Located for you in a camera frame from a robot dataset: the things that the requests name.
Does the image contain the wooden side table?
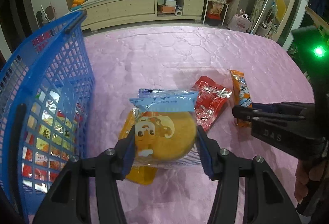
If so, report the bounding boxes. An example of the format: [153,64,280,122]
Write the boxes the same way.
[305,5,329,42]

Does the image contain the red picture box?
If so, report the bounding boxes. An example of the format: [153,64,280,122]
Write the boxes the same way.
[207,1,228,21]

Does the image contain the long cracker packet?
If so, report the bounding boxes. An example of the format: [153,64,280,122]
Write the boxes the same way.
[23,111,83,188]

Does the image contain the round brown wall plaque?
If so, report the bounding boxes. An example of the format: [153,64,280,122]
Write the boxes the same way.
[44,6,56,19]

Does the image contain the green white snack packet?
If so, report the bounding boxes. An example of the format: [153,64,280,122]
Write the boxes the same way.
[35,90,56,111]

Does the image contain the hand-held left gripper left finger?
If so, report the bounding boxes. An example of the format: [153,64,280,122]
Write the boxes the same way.
[33,127,135,224]

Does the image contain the pink tablecloth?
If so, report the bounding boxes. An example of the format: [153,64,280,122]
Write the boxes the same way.
[28,26,314,224]

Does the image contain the cartoon print cake packet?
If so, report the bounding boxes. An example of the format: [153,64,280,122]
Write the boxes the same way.
[129,87,199,169]

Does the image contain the person's right hand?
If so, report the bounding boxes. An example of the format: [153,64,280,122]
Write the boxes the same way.
[295,160,309,204]

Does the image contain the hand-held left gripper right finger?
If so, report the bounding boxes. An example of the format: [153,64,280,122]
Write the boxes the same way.
[197,133,302,224]

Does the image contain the light wooden media cabinet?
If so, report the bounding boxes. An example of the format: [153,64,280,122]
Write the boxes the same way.
[71,0,206,32]

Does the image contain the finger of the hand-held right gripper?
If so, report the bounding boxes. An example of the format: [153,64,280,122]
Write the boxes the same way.
[252,103,315,116]
[233,106,306,124]

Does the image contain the mop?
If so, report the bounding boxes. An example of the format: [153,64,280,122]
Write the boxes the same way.
[250,0,279,34]

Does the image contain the pink bag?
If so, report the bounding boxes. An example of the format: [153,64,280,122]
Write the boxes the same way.
[227,9,253,33]

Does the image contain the orange snack packet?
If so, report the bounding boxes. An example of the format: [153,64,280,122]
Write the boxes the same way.
[229,70,254,129]

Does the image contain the yellow snack packet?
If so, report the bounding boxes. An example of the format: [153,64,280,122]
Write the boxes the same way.
[119,108,157,186]

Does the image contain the red snack packet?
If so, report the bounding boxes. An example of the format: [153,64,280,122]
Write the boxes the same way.
[191,75,233,133]

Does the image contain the blue plastic basket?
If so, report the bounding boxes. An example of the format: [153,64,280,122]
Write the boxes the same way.
[0,10,96,217]

